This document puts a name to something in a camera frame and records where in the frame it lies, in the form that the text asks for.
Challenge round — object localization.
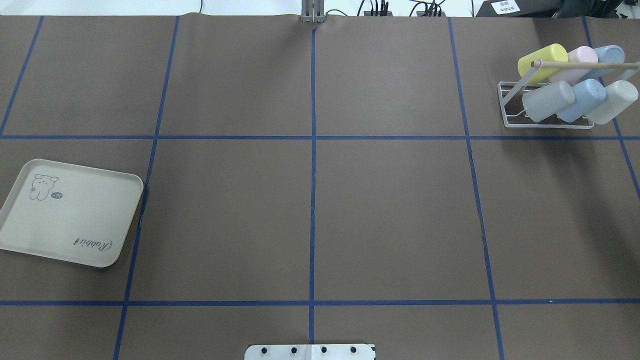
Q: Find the grey plastic cup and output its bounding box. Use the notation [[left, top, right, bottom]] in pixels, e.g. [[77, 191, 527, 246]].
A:
[[522, 80, 575, 123]]

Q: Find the yellow plastic cup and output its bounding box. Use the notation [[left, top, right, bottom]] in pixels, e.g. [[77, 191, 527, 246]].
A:
[[517, 43, 569, 85]]

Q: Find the light blue plastic cup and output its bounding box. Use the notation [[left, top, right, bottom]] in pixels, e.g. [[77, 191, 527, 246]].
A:
[[557, 79, 607, 123]]

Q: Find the pink plastic cup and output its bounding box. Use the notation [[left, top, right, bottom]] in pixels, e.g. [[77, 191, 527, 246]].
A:
[[549, 46, 599, 85]]

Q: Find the cream plastic cup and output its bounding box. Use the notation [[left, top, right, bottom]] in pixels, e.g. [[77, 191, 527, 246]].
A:
[[585, 80, 639, 125]]

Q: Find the left grey usb hub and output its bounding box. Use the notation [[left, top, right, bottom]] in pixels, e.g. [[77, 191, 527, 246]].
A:
[[358, 0, 393, 18]]

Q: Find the grey usb hub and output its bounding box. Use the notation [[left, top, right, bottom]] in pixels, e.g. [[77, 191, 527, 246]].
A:
[[358, 0, 393, 18], [409, 0, 446, 18]]

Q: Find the right grey usb hub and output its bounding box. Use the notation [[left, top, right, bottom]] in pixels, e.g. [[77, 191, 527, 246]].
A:
[[409, 0, 446, 18]]

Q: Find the cream plastic tray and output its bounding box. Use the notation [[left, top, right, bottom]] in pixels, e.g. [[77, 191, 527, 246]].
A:
[[0, 158, 144, 268]]

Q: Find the black laptop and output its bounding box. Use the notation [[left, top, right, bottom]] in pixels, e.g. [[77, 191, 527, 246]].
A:
[[474, 0, 563, 18]]

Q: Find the aluminium frame post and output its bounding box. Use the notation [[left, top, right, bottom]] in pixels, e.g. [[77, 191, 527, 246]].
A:
[[300, 0, 326, 23]]

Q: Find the white camera pillar base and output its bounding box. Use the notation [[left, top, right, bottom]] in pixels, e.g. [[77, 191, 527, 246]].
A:
[[244, 343, 377, 360]]

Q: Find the white wire cup rack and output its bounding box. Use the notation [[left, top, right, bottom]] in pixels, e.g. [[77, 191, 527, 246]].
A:
[[497, 59, 639, 129]]

